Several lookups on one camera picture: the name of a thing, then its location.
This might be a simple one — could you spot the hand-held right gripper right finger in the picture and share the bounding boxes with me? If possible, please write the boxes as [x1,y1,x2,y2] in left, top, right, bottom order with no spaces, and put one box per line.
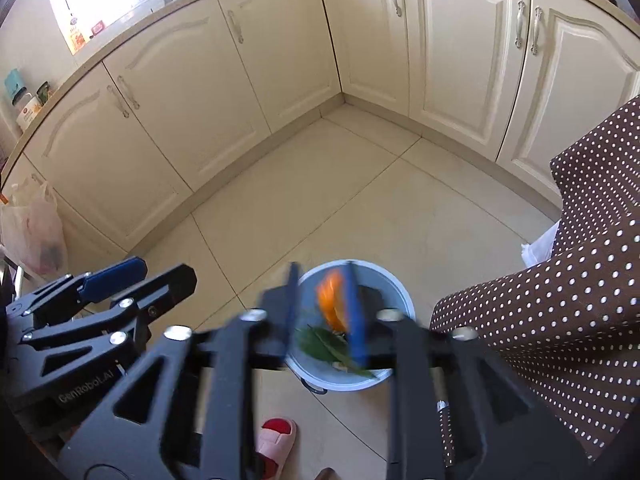
[345,260,591,480]

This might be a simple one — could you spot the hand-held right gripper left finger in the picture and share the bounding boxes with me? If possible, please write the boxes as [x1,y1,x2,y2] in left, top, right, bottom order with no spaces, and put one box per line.
[57,261,303,480]

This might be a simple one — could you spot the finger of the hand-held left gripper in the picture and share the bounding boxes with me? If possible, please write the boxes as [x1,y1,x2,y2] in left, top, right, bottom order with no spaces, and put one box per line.
[7,256,148,328]
[22,262,197,376]

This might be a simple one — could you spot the orange peel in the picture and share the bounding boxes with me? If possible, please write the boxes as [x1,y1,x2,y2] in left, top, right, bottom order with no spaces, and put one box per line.
[316,269,351,333]

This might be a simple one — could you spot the green leaf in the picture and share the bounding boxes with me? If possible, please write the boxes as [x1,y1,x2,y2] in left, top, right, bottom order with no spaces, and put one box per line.
[295,327,376,378]

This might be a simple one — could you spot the light blue plastic bucket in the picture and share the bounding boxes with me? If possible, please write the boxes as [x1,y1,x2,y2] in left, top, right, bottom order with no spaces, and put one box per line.
[287,259,417,393]

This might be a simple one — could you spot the translucent white plastic bag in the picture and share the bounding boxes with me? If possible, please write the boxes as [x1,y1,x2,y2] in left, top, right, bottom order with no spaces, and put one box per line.
[0,180,68,276]

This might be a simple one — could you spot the pink slipper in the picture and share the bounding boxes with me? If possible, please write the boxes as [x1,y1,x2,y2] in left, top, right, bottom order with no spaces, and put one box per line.
[255,417,298,480]

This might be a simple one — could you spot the white lid jar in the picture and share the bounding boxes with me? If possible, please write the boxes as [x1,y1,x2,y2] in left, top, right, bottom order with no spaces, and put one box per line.
[15,92,43,133]

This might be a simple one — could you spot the white cloth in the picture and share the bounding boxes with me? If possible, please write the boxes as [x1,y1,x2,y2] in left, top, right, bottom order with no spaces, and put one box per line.
[521,220,561,268]

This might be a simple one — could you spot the cream lower kitchen cabinets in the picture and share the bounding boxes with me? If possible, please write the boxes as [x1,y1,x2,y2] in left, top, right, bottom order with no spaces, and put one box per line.
[0,0,640,271]

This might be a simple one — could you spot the teal box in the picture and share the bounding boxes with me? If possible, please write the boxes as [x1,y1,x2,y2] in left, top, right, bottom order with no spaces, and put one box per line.
[4,69,27,96]

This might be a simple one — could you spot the brown polka dot tablecloth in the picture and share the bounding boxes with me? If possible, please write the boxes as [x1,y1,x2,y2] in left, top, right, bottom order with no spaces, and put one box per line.
[430,95,640,466]

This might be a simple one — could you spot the orange label bottle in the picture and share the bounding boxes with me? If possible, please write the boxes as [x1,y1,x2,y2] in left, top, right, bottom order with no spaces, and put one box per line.
[67,15,87,53]

